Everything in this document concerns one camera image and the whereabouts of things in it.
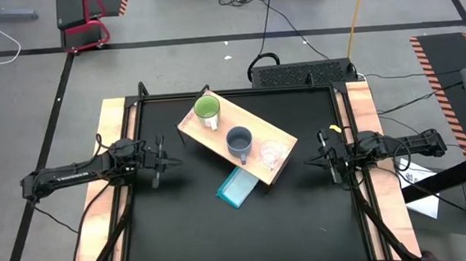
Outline white mug green inside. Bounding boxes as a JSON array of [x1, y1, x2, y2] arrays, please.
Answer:
[[192, 94, 223, 133]]

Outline white paper sheet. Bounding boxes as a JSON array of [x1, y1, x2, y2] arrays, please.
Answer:
[[395, 155, 441, 222]]

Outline hazard-striped black ramp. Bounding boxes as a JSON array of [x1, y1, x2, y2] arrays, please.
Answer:
[[100, 0, 132, 18], [409, 31, 466, 163]]

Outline black computer case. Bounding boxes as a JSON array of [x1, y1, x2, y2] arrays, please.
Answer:
[[246, 57, 359, 91]]

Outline yellow cable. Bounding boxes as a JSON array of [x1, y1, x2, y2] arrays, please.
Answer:
[[342, 0, 373, 59]]

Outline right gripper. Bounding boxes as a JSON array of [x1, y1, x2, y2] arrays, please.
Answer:
[[301, 126, 359, 186]]

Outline black power cable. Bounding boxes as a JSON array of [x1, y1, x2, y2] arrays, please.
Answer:
[[241, 0, 282, 84], [267, 0, 330, 64]]

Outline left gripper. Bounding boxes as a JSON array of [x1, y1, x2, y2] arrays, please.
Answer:
[[136, 132, 186, 190]]

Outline clear glass mug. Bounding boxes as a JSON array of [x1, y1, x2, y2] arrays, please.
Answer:
[[258, 139, 285, 172]]

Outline wooden side board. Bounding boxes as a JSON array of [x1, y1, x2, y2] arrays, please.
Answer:
[[62, 96, 149, 261], [334, 77, 423, 261]]

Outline folded blue-edged cloth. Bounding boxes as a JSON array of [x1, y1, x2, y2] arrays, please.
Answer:
[[213, 164, 262, 211]]

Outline grey plastic mug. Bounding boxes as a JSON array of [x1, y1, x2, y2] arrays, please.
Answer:
[[225, 124, 256, 167]]

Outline black table frame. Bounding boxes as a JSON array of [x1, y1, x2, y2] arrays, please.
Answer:
[[59, 62, 423, 261]]

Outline black red step stool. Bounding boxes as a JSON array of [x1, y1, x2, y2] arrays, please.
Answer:
[[54, 0, 112, 56]]

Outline wooden shelf black legs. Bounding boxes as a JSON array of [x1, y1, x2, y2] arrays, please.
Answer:
[[171, 78, 303, 193]]

